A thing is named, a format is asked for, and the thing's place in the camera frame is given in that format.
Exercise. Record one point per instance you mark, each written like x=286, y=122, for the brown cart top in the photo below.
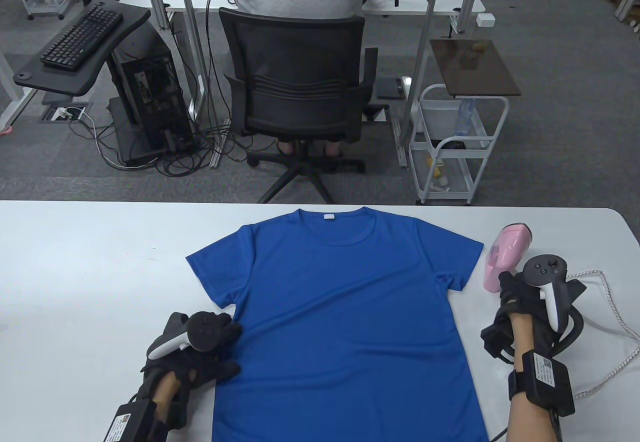
x=480, y=79

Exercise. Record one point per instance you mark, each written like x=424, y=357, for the small brown object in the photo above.
x=479, y=47

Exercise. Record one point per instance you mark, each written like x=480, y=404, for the black white controller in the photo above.
x=172, y=344
x=547, y=282

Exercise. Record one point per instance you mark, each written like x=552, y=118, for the black wrist sensor box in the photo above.
x=545, y=382
x=132, y=422

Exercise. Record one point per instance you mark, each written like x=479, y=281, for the small black device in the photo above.
x=454, y=144

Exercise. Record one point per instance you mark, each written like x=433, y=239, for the white rolling cart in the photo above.
x=434, y=107

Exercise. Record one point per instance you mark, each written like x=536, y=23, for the black keyboard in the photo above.
x=75, y=42

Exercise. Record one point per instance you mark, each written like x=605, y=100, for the small yellow item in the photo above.
x=439, y=174

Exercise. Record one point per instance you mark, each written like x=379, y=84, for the black mesh office chair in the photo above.
x=295, y=62

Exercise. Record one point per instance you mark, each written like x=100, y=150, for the person's right hand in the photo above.
x=522, y=302

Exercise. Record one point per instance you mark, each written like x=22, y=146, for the person's left hand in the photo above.
x=210, y=369

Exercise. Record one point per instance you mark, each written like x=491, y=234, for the blue t-shirt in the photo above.
x=325, y=312

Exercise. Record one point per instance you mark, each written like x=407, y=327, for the black computer tower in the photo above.
x=150, y=102

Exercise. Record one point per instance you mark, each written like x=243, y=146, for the small white box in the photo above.
x=485, y=20

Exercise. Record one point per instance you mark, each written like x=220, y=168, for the white table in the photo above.
x=100, y=242

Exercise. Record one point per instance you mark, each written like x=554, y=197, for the pink electric iron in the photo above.
x=502, y=257

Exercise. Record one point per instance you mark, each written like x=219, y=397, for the floor socket box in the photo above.
x=60, y=113

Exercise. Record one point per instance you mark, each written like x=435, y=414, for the person's left forearm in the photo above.
x=167, y=389

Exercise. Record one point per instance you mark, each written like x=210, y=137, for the black keyboard tray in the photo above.
x=55, y=81

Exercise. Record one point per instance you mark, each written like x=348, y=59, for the clear plastic water bottle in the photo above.
x=465, y=117

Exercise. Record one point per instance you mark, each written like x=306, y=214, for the red slipper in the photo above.
x=4, y=130

